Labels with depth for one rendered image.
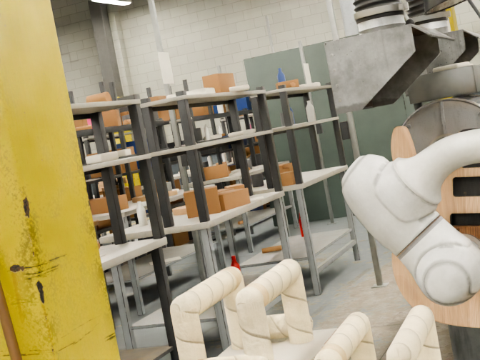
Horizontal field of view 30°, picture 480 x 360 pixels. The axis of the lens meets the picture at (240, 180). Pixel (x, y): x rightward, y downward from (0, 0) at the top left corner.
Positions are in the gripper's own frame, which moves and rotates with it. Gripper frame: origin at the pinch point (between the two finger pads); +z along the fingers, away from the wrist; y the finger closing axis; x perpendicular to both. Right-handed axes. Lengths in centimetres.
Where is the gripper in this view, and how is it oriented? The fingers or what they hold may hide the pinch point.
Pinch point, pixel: (476, 238)
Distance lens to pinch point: 185.2
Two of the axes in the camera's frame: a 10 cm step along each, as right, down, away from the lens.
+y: 9.3, -0.2, -3.7
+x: -0.5, -9.9, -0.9
